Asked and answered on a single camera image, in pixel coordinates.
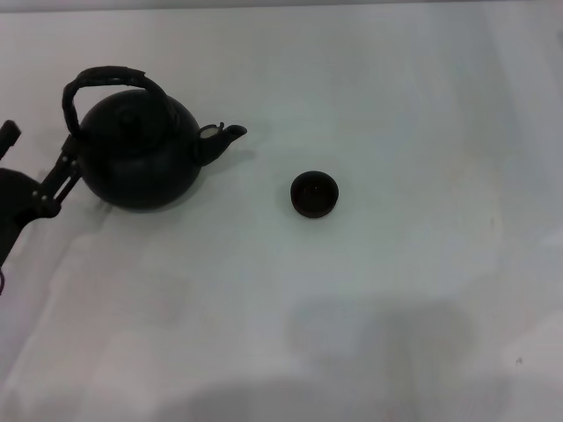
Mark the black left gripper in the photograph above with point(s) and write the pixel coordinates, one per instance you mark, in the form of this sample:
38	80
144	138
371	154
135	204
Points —
13	202

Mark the small dark teacup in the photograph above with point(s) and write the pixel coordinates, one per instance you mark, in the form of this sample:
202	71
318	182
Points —
314	194

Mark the black round teapot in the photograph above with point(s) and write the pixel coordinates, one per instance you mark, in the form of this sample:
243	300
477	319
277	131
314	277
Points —
136	171

